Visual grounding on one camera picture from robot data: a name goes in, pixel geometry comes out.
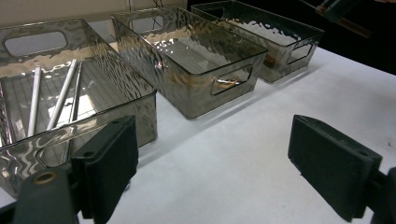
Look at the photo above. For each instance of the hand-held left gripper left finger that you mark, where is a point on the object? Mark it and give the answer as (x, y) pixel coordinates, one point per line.
(109, 165)

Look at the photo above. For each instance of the metal chopstick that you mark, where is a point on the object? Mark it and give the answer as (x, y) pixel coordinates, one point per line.
(75, 93)

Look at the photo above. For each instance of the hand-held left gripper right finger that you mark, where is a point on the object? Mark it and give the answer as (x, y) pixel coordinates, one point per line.
(333, 165)

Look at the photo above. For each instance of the white chopstick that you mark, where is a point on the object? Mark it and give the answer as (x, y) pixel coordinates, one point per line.
(33, 102)
(60, 96)

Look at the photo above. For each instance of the grey mesh basket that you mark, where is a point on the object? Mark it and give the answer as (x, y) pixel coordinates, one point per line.
(274, 28)
(102, 81)
(193, 53)

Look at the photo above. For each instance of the beige wooden desk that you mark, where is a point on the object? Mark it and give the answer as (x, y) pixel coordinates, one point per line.
(62, 11)

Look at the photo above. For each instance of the white table sheet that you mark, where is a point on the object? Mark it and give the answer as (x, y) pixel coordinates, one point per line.
(236, 161)

